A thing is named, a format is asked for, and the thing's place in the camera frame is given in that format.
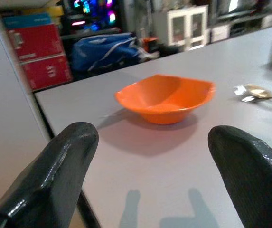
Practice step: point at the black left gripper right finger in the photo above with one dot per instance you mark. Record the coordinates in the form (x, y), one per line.
(249, 173)

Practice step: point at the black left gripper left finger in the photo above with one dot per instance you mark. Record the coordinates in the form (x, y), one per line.
(52, 175)

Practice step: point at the silver metal spoon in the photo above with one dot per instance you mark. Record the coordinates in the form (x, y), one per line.
(254, 93)

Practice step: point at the red cardboard box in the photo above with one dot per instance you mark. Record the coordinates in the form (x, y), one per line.
(37, 41)
(46, 72)

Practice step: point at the orange square plastic bowl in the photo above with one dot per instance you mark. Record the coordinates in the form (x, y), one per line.
(164, 99)

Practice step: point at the blue fabric bag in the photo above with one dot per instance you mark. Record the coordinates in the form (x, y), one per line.
(107, 51)

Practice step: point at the low white tv shelf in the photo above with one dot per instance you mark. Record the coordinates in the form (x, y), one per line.
(245, 21)

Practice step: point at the blue cardboard box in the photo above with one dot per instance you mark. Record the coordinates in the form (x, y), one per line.
(27, 21)

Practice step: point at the white glass-door cabinet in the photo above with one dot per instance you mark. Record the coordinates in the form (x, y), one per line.
(188, 26)

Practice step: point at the orange and black device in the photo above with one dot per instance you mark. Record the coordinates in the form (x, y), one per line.
(150, 44)

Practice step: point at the yellow cardboard box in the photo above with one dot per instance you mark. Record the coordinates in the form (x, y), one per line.
(46, 10)

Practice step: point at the computer with coloured lights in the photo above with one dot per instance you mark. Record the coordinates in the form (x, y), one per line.
(91, 13)

